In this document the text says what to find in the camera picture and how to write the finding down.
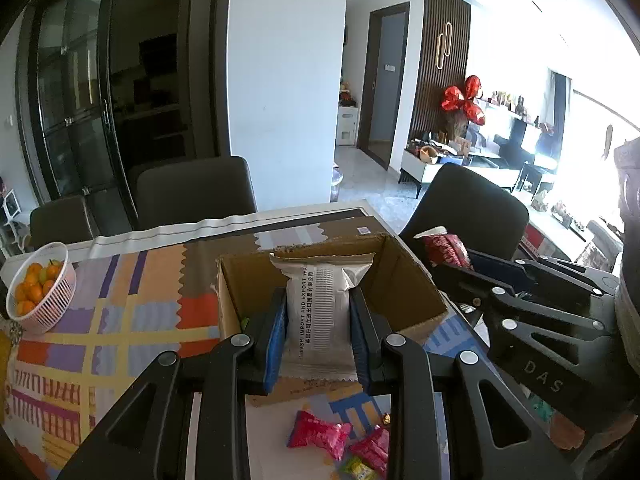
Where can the brown cardboard box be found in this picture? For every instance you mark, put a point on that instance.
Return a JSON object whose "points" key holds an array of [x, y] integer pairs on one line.
{"points": [[397, 286]]}

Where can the colourful patterned table mat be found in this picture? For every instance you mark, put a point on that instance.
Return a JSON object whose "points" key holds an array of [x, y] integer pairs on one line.
{"points": [[134, 298]]}

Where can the pink snack packet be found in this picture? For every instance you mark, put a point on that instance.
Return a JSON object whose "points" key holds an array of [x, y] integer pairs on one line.
{"points": [[373, 450], [331, 437]]}

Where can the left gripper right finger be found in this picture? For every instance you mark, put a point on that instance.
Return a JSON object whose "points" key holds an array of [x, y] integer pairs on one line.
{"points": [[449, 417]]}

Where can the black chair behind box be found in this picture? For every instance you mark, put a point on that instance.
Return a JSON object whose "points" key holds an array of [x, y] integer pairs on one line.
{"points": [[189, 192]]}

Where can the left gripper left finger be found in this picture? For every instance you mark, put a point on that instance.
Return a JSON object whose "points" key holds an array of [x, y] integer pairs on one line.
{"points": [[185, 417]]}

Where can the yellow green candy packet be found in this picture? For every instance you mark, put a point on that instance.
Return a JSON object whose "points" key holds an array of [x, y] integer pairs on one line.
{"points": [[357, 470]]}

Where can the white storage shelf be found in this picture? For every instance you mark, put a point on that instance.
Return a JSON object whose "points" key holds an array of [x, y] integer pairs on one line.
{"points": [[347, 117]]}

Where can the white basket of oranges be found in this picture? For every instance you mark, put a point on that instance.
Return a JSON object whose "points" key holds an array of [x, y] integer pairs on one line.
{"points": [[41, 286]]}

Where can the person right hand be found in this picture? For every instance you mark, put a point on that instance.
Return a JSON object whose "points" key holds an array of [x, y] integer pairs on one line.
{"points": [[564, 434]]}

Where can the red foil balloon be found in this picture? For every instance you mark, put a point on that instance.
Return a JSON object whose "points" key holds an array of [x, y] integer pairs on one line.
{"points": [[454, 99]]}

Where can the black chair far left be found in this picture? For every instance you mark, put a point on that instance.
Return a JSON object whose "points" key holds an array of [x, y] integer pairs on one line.
{"points": [[67, 220]]}

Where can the red small snack packet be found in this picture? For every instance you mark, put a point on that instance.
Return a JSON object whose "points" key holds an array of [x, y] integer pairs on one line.
{"points": [[441, 247]]}

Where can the black chair right side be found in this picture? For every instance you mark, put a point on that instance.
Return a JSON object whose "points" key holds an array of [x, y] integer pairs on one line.
{"points": [[485, 217]]}

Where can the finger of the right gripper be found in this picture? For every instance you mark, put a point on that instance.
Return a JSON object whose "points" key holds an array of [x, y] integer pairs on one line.
{"points": [[471, 290], [480, 264]]}

